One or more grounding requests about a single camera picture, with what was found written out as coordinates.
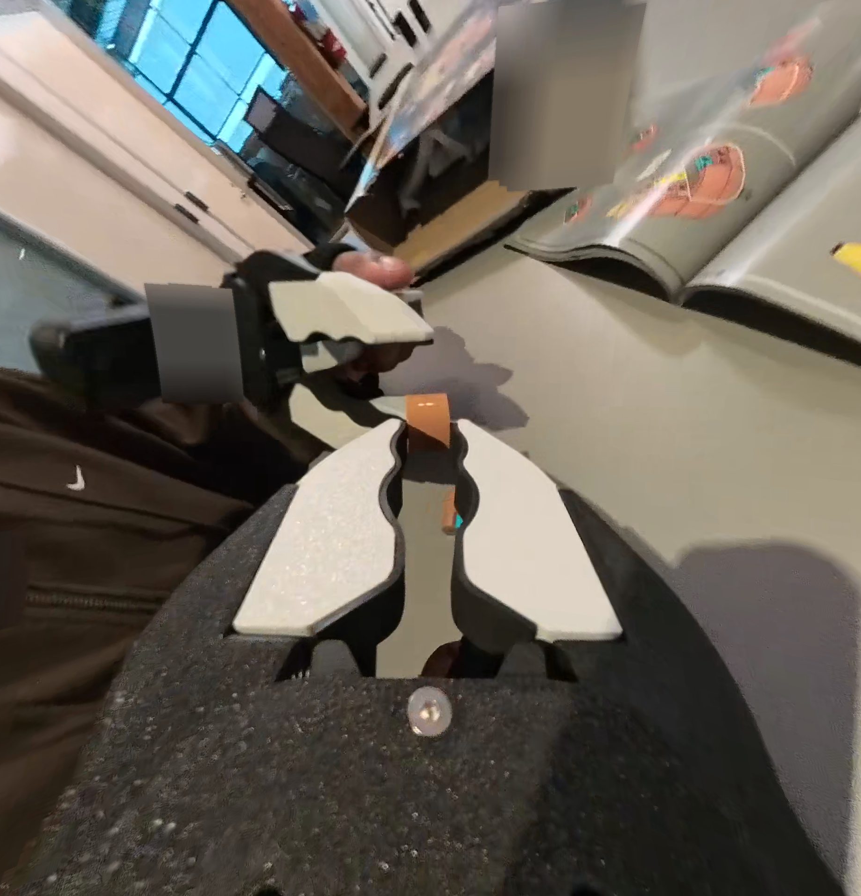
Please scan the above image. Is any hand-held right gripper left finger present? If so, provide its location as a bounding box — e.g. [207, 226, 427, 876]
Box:
[232, 419, 409, 671]

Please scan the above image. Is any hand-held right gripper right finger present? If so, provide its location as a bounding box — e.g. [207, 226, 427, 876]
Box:
[450, 420, 625, 674]

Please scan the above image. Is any window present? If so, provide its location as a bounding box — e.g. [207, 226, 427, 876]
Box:
[87, 0, 286, 144]

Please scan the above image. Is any person's left hand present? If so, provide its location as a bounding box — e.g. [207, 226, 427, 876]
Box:
[331, 251, 413, 291]

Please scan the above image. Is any brown curved toy brick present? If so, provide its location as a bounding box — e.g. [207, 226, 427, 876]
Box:
[405, 393, 451, 453]

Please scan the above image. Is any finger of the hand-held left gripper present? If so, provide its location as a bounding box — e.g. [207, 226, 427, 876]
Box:
[289, 382, 409, 457]
[269, 272, 436, 346]

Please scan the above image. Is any person's brown jacket torso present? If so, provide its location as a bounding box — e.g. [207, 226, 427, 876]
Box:
[0, 367, 321, 876]

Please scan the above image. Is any toy set cardboard box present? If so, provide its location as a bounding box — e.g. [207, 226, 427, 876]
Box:
[343, 0, 578, 278]

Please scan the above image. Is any grey instruction booklet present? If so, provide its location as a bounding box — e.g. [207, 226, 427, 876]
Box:
[506, 0, 861, 372]

